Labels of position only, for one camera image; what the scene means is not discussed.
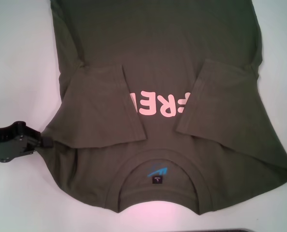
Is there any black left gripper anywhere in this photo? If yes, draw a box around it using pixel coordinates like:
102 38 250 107
0 121 54 163

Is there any dark green printed T-shirt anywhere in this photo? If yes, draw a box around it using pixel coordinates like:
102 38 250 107
38 0 287 215

